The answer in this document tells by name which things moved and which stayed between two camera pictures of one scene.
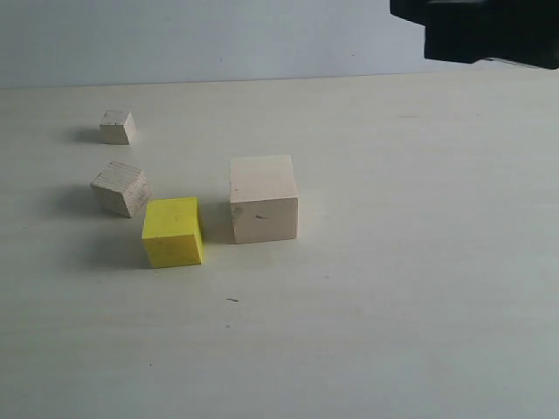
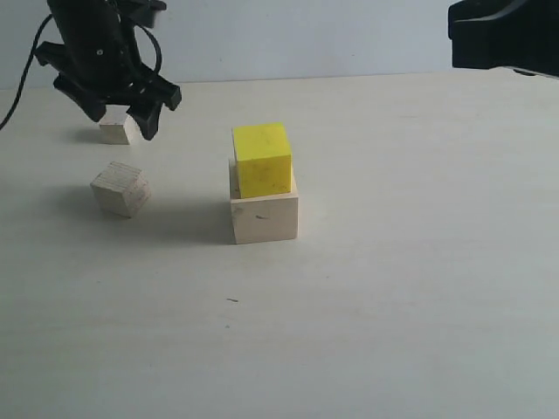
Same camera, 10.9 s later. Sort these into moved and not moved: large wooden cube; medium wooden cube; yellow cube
Moved: yellow cube
Not moved: large wooden cube; medium wooden cube
